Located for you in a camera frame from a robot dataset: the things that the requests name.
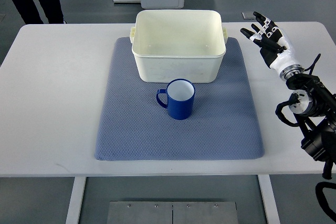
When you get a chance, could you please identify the blue enamel mug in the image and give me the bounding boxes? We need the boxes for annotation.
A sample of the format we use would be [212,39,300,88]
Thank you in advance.
[156,79,195,120]

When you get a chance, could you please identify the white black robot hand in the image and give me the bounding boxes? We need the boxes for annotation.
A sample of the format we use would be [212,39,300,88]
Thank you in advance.
[240,12,304,81]

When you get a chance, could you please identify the small grey floor plate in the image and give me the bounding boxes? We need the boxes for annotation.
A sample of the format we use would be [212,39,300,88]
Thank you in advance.
[242,12,255,20]

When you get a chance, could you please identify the right white table leg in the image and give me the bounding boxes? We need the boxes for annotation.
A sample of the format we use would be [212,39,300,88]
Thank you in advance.
[258,175,280,224]

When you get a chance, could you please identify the cream plastic box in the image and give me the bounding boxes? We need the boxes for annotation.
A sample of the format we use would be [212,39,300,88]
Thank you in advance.
[130,9,226,83]

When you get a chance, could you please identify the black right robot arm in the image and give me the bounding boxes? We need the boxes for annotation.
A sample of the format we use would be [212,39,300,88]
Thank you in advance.
[275,54,335,180]

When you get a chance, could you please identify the left white table leg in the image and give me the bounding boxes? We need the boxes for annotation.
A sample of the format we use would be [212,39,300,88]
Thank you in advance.
[65,177,87,224]

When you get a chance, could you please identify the white table leg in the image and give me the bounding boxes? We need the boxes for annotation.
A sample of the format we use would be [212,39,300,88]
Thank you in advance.
[258,175,280,224]
[65,177,87,224]

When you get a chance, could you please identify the blue textured cloth mat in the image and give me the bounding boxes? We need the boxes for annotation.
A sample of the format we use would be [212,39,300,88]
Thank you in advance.
[95,37,264,161]

